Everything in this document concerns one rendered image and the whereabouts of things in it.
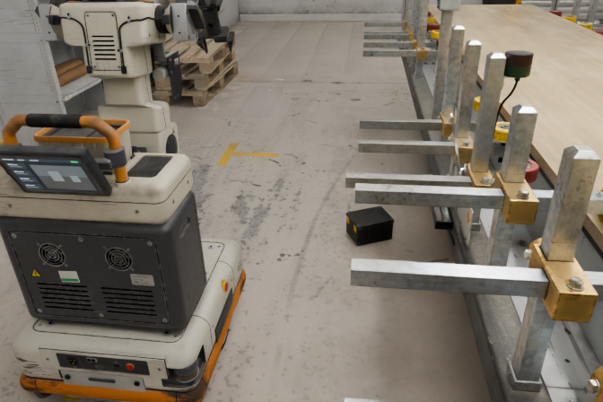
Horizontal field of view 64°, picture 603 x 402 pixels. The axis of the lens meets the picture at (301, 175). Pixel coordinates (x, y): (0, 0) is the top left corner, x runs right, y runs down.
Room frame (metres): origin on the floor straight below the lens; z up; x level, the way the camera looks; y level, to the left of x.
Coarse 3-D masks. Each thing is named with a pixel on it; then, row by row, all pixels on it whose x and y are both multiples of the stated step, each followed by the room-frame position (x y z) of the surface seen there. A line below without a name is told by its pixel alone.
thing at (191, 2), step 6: (180, 0) 1.60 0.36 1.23; (186, 0) 1.60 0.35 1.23; (192, 0) 1.62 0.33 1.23; (198, 0) 1.65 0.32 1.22; (162, 6) 1.58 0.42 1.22; (192, 6) 1.57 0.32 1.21; (198, 6) 1.57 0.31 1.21; (192, 12) 1.57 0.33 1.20; (198, 12) 1.57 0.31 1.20; (192, 18) 1.59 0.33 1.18; (198, 18) 1.58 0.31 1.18; (198, 24) 1.60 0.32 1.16; (204, 24) 1.60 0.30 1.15
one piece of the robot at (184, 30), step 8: (176, 8) 1.55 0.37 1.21; (184, 8) 1.54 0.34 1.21; (176, 16) 1.55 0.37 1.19; (184, 16) 1.54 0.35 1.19; (176, 24) 1.54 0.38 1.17; (184, 24) 1.54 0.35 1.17; (192, 24) 1.59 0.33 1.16; (176, 32) 1.54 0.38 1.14; (184, 32) 1.54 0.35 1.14; (192, 32) 1.59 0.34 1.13; (176, 40) 1.54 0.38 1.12; (184, 40) 1.54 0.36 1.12
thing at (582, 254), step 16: (432, 48) 3.60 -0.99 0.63; (496, 160) 1.59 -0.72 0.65; (544, 176) 1.16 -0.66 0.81; (528, 224) 1.19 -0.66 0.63; (544, 224) 1.09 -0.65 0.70; (592, 240) 0.84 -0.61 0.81; (576, 256) 0.89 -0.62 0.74; (592, 256) 0.83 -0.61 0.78; (592, 320) 0.76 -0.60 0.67; (592, 336) 0.74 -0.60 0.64
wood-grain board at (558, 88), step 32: (480, 32) 2.71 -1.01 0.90; (512, 32) 2.69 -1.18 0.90; (544, 32) 2.67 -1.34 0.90; (576, 32) 2.64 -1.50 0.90; (480, 64) 2.02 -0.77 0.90; (544, 64) 1.99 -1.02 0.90; (576, 64) 1.98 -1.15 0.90; (512, 96) 1.57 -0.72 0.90; (544, 96) 1.56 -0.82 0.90; (576, 96) 1.55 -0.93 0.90; (544, 128) 1.26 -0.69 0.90; (576, 128) 1.26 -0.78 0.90; (544, 160) 1.06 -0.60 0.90
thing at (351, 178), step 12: (348, 180) 1.07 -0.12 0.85; (360, 180) 1.07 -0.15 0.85; (372, 180) 1.06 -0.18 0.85; (384, 180) 1.06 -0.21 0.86; (396, 180) 1.05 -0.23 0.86; (408, 180) 1.05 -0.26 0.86; (420, 180) 1.05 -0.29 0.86; (432, 180) 1.04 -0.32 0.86; (444, 180) 1.04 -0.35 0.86; (456, 180) 1.04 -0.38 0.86; (468, 180) 1.04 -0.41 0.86
